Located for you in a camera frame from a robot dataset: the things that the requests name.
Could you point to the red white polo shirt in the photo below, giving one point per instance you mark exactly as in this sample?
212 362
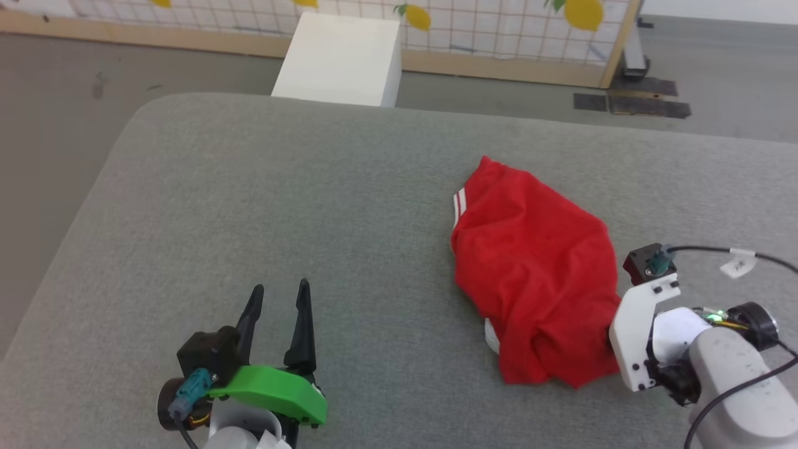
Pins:
536 274

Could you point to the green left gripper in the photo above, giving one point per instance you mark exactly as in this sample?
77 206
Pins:
274 386

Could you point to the lemon pattern grid screen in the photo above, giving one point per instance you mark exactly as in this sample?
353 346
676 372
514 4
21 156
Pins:
511 67

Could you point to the white box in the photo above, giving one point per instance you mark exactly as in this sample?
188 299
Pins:
340 62

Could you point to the long black floor mat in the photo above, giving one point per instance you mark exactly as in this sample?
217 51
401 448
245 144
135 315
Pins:
648 106

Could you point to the grey metal stand foot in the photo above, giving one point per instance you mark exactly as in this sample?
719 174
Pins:
634 59

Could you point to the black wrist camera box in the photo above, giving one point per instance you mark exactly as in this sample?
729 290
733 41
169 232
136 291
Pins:
209 352
641 262

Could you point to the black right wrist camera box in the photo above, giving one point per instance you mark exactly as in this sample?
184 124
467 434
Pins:
641 262

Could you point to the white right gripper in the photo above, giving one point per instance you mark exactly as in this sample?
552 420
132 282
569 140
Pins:
636 330

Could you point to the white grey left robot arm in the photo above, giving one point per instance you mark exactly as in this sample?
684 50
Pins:
240 436

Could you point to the lemon print grid curtain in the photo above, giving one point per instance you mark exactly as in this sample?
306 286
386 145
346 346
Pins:
499 31

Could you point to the small black floor mat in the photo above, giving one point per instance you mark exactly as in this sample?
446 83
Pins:
590 102

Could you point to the black floor mat under stand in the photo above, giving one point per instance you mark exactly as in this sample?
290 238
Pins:
648 86

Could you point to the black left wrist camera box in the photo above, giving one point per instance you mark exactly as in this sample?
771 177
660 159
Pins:
209 352

